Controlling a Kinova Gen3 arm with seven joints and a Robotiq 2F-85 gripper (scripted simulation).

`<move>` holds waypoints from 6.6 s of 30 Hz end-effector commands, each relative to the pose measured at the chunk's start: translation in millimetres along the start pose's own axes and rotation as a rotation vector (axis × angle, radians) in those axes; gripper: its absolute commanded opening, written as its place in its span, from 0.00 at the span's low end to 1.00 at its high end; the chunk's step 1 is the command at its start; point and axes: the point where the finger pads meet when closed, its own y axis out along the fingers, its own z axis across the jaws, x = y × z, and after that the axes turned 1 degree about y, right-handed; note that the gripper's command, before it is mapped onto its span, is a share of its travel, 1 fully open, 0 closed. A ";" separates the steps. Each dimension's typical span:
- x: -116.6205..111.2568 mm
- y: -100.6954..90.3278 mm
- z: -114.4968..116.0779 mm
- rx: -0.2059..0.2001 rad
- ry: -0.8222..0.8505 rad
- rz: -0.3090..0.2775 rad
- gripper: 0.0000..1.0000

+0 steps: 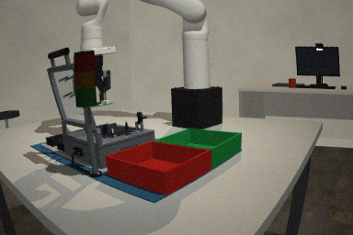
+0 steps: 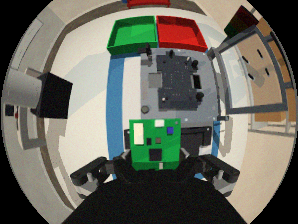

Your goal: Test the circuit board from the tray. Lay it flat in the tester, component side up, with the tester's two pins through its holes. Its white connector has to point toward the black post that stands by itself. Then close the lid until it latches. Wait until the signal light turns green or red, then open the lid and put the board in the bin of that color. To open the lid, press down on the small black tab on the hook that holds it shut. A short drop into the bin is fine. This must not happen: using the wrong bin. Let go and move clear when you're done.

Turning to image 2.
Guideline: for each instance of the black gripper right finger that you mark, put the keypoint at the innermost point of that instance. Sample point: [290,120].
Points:
[222,175]

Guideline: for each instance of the green circuit board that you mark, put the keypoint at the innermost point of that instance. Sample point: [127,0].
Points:
[155,143]

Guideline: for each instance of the red bin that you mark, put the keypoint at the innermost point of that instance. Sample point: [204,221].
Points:
[179,30]

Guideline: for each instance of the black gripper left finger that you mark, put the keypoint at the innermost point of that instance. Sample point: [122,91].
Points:
[85,179]

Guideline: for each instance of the green bin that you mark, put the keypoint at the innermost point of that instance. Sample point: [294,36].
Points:
[135,32]

